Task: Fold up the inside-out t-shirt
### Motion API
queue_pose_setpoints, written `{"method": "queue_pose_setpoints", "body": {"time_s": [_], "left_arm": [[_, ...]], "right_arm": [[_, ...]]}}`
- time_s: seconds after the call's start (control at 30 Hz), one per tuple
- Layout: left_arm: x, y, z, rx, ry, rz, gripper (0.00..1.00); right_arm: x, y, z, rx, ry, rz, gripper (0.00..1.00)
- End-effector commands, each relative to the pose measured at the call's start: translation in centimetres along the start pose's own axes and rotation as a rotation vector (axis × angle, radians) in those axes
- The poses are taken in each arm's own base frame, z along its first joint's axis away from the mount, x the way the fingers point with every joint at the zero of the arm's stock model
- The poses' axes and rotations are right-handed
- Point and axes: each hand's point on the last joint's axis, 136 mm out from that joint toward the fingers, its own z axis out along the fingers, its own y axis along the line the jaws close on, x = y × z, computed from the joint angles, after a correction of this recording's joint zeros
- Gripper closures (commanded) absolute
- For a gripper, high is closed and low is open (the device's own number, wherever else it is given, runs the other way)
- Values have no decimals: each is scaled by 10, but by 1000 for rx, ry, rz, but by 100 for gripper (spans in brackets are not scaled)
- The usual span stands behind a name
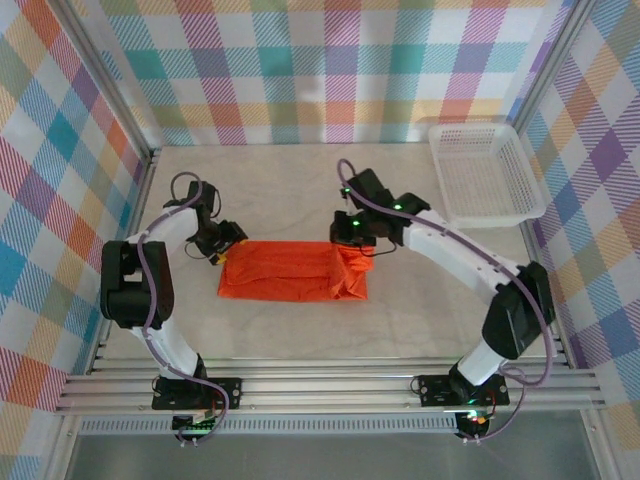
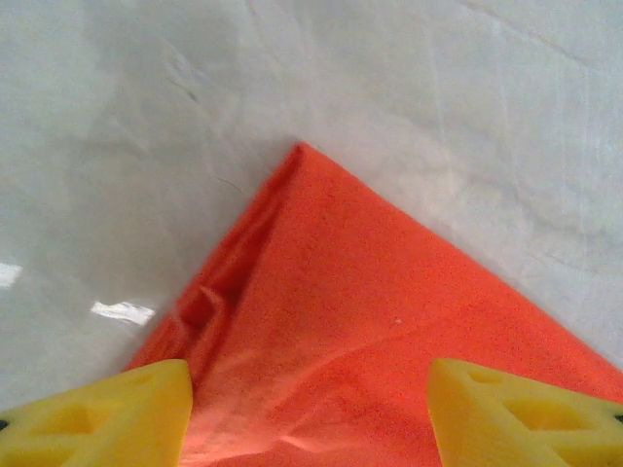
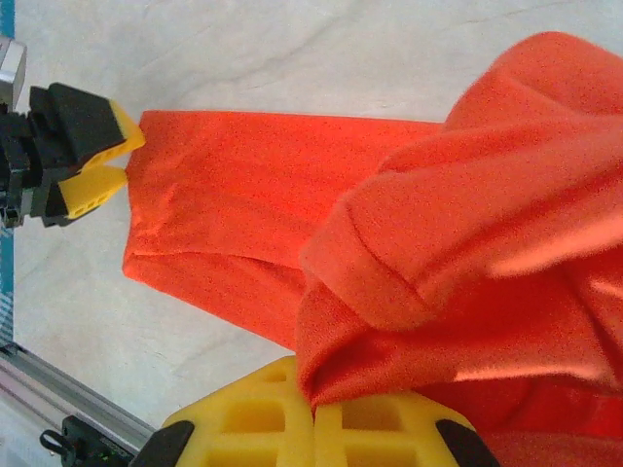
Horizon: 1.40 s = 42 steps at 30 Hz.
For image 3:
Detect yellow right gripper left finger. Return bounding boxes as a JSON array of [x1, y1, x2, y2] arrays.
[[130, 355, 316, 467]]

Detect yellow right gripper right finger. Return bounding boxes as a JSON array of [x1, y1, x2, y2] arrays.
[[313, 390, 502, 467]]

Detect orange t-shirt with cartoon print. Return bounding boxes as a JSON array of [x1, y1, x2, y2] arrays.
[[120, 31, 623, 467]]

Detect small black circuit board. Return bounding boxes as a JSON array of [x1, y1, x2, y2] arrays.
[[39, 413, 147, 467]]

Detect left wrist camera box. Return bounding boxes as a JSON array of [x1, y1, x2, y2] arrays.
[[0, 38, 26, 106]]

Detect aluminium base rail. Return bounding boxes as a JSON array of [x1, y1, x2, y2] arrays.
[[0, 340, 160, 467]]

